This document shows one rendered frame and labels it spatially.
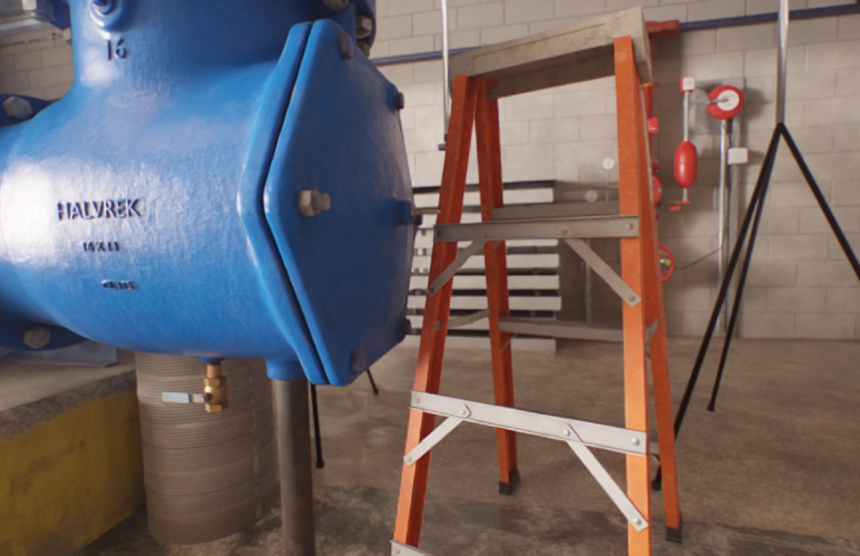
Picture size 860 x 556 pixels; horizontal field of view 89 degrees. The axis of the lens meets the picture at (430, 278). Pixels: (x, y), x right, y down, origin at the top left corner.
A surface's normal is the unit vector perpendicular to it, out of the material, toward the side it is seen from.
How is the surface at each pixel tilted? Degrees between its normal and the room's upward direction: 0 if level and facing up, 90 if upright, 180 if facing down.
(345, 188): 89
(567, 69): 92
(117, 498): 90
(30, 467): 90
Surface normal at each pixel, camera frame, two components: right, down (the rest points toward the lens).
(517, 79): -0.51, 0.11
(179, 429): 0.07, 0.07
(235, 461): 0.70, 0.04
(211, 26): 0.38, 0.06
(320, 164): 0.90, -0.04
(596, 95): -0.22, 0.07
